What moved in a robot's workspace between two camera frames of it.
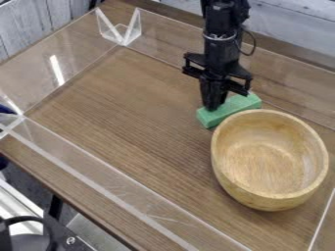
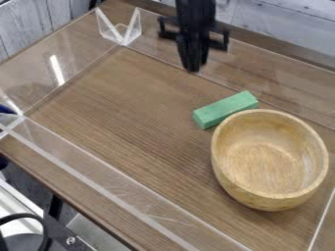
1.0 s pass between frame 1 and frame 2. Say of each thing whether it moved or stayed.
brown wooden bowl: stayed
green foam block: stayed
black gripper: moved
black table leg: stayed
